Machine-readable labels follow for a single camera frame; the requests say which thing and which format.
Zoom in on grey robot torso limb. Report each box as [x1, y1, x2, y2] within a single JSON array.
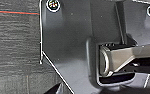
[[99, 43, 150, 77]]

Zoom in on thin white cable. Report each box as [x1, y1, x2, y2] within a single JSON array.
[[142, 72, 150, 93]]

